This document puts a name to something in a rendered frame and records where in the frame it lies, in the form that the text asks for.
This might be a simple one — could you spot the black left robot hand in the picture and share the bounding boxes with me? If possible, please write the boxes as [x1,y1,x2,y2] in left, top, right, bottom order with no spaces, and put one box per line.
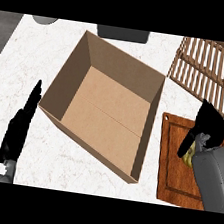
[0,74,45,168]

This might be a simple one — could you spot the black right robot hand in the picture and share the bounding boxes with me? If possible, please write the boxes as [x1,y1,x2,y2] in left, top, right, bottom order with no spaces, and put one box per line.
[176,95,224,165]

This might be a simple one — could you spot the yellow squash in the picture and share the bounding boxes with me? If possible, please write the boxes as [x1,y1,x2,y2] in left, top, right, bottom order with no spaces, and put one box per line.
[180,140,198,170]

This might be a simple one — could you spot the brown wooden cutting board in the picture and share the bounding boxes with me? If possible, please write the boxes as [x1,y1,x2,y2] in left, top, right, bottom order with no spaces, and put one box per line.
[150,111,224,215]

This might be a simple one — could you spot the brown cardboard box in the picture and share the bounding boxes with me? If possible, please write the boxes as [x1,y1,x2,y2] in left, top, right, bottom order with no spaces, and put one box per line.
[28,24,171,187]

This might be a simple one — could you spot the wooden slatted rack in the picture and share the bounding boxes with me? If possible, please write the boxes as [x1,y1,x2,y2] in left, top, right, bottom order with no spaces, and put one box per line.
[161,34,224,128]

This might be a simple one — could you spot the grey round object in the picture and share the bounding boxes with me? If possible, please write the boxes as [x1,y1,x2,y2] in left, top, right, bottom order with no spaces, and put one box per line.
[31,14,60,28]

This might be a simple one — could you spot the dark grey rectangular appliance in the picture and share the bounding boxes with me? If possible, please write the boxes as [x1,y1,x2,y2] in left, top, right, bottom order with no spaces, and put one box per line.
[95,23,152,45]

